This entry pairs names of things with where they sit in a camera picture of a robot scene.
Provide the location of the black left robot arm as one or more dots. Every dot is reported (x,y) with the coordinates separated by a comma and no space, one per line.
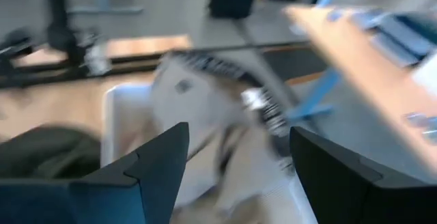
(58,29)

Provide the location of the white plastic bin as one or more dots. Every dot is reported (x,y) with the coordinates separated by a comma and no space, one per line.
(119,121)

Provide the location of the dark olive garment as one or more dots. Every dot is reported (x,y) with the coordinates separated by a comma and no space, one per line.
(48,152)

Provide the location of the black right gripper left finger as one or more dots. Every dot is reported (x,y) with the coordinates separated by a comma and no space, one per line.
(102,200)

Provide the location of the khaki shirt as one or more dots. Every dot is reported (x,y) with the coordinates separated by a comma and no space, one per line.
(205,104)

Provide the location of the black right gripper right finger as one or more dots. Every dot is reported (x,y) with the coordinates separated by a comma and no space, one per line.
(358,193)

